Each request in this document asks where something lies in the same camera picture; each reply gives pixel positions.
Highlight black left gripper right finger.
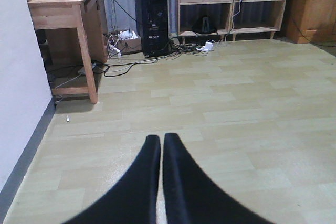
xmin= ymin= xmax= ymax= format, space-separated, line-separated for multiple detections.
xmin=163 ymin=133 xmax=269 ymax=223

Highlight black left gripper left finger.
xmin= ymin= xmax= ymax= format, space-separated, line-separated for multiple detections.
xmin=66 ymin=135 xmax=161 ymax=223

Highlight wooden desk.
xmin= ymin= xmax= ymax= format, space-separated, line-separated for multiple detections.
xmin=27 ymin=0 xmax=108 ymax=104

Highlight white power adapter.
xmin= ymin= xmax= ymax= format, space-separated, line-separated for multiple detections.
xmin=196 ymin=40 xmax=215 ymax=52

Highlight black router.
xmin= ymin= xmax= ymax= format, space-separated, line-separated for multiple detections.
xmin=192 ymin=16 xmax=218 ymax=34

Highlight wooden shelf unit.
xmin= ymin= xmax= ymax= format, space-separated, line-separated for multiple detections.
xmin=176 ymin=0 xmax=286 ymax=40

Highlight black computer tower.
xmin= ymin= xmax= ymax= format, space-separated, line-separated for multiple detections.
xmin=135 ymin=0 xmax=169 ymax=57

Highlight wooden wardrobe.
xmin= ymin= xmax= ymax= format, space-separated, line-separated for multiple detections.
xmin=285 ymin=0 xmax=335 ymax=44

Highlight cardboard box with cables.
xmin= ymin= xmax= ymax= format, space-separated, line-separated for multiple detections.
xmin=106 ymin=29 xmax=142 ymax=58

